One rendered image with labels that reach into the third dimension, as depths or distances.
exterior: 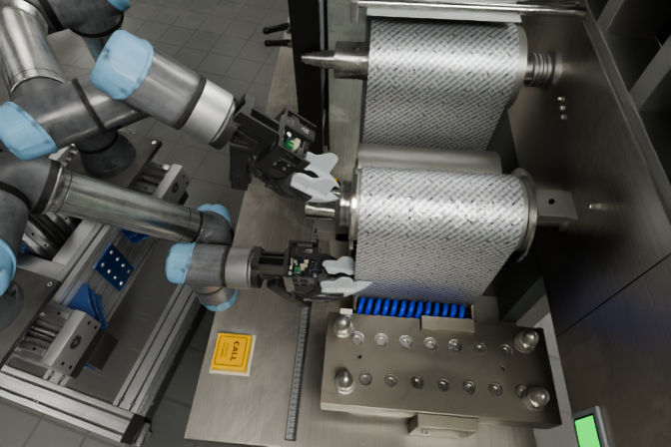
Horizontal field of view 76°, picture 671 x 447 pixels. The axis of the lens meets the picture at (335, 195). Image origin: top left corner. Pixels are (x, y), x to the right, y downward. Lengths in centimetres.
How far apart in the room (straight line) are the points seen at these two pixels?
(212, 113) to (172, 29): 294
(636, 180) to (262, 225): 79
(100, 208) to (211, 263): 22
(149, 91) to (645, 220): 58
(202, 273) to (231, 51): 249
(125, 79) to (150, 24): 305
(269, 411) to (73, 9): 84
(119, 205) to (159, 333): 99
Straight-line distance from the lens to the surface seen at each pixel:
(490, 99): 78
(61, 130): 65
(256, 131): 57
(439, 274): 77
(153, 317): 185
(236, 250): 79
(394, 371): 82
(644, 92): 64
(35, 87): 69
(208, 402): 97
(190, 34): 339
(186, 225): 91
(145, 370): 177
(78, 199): 85
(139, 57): 55
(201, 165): 246
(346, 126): 129
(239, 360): 95
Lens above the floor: 182
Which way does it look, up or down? 55 degrees down
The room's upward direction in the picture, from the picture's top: straight up
